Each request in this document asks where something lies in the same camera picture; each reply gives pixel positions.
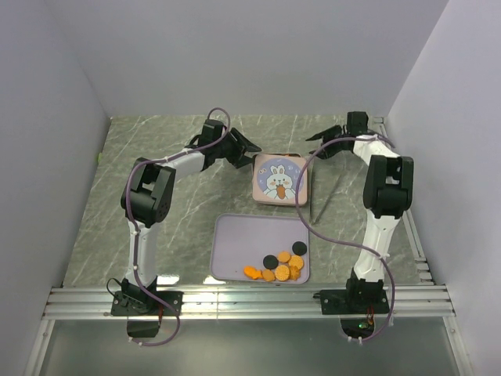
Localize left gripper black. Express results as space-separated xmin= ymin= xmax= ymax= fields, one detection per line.
xmin=214 ymin=128 xmax=261 ymax=169

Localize lilac plastic tray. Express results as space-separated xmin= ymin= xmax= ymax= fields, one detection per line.
xmin=210 ymin=214 xmax=309 ymax=284

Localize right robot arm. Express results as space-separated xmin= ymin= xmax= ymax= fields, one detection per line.
xmin=309 ymin=111 xmax=414 ymax=314

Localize orange waffle cookie right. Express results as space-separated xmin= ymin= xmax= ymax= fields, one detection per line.
xmin=288 ymin=255 xmax=305 ymax=270

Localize black sandwich cookie right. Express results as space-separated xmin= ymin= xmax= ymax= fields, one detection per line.
xmin=292 ymin=241 xmax=308 ymax=256

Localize orange fish cookie bottom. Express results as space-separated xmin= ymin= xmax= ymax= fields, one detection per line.
xmin=243 ymin=266 xmax=263 ymax=280

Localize orange round waffle cookie bottom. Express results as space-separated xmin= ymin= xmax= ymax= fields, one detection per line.
xmin=275 ymin=265 xmax=290 ymax=281

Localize aluminium rail frame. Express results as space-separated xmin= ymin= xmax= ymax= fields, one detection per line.
xmin=28 ymin=115 xmax=460 ymax=375

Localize metal tongs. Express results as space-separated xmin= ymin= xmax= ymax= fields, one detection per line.
xmin=310 ymin=175 xmax=341 ymax=225

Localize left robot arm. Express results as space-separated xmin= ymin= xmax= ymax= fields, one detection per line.
xmin=111 ymin=118 xmax=261 ymax=316

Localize black sandwich cookie centre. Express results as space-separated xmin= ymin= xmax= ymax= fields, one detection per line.
xmin=263 ymin=255 xmax=279 ymax=270

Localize orange round cookie tray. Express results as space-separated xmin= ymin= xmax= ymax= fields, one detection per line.
xmin=276 ymin=251 xmax=291 ymax=264

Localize black sandwich cookie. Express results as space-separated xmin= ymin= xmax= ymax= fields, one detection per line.
xmin=263 ymin=255 xmax=279 ymax=270
xmin=292 ymin=241 xmax=308 ymax=256

